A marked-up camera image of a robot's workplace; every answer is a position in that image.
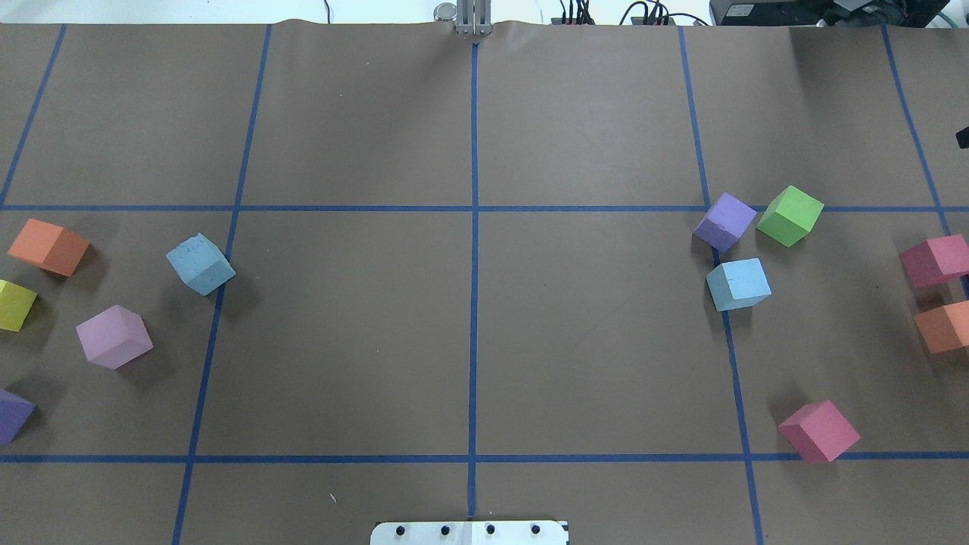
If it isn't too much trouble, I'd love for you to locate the yellow foam block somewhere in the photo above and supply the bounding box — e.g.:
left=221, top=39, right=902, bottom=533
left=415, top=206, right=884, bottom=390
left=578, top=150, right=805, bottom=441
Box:
left=1, top=279, right=38, bottom=332

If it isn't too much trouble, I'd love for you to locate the magenta foam block near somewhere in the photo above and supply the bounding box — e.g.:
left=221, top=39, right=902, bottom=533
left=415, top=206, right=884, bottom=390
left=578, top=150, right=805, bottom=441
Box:
left=777, top=400, right=861, bottom=463

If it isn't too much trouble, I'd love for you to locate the light pink foam block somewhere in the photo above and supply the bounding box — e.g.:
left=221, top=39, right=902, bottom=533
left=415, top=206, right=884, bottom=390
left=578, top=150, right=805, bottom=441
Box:
left=76, top=306, right=154, bottom=369

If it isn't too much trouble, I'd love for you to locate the aluminium frame post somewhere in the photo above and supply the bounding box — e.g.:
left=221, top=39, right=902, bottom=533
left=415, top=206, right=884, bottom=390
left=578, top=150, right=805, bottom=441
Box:
left=454, top=0, right=494, bottom=36

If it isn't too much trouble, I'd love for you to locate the green foam block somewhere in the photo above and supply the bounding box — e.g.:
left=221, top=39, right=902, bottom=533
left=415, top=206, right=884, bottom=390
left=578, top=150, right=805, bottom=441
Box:
left=756, top=185, right=824, bottom=248

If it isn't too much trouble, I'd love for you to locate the purple foam block left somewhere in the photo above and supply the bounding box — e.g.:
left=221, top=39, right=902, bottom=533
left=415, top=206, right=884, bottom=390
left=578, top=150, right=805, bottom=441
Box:
left=1, top=389, right=37, bottom=445

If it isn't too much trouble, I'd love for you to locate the magenta foam block far right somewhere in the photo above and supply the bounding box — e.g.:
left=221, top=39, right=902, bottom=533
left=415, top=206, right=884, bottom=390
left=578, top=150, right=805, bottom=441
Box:
left=899, top=234, right=968, bottom=288

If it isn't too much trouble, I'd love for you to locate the blue foam block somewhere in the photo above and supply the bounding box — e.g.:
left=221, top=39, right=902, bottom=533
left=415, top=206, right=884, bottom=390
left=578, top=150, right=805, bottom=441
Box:
left=166, top=232, right=236, bottom=296
left=706, top=258, right=772, bottom=313

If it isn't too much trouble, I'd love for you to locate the purple foam block right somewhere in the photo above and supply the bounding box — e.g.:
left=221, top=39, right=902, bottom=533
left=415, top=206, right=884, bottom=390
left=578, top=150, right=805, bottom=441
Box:
left=693, top=192, right=757, bottom=252

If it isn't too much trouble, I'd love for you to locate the orange foam block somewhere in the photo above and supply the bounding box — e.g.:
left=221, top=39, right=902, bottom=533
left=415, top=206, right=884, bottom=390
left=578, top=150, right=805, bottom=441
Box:
left=8, top=220, right=90, bottom=277
left=914, top=301, right=969, bottom=354

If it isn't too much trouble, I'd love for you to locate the magenta foam block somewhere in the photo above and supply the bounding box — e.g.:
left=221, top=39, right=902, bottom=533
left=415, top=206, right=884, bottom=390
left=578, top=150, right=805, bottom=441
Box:
left=899, top=234, right=968, bottom=288
left=777, top=400, right=861, bottom=463

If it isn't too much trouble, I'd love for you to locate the orange foam block right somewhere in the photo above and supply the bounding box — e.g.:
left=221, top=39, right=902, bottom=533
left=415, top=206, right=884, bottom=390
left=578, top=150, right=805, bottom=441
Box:
left=914, top=301, right=969, bottom=354

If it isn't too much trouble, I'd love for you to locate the purple foam block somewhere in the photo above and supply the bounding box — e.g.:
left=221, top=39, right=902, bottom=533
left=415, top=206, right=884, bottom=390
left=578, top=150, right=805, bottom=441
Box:
left=1, top=389, right=37, bottom=445
left=693, top=192, right=757, bottom=252

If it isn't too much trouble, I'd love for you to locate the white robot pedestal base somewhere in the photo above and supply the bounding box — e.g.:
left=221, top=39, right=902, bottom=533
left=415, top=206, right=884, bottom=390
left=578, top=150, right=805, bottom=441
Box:
left=369, top=520, right=570, bottom=544

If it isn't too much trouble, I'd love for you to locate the small metal cylinder weight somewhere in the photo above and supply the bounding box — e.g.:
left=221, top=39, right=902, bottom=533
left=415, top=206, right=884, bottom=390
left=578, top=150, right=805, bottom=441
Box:
left=432, top=2, right=458, bottom=22

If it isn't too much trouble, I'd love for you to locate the orange foam block left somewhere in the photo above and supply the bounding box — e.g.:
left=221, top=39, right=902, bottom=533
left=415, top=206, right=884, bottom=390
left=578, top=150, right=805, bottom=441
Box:
left=8, top=220, right=90, bottom=277

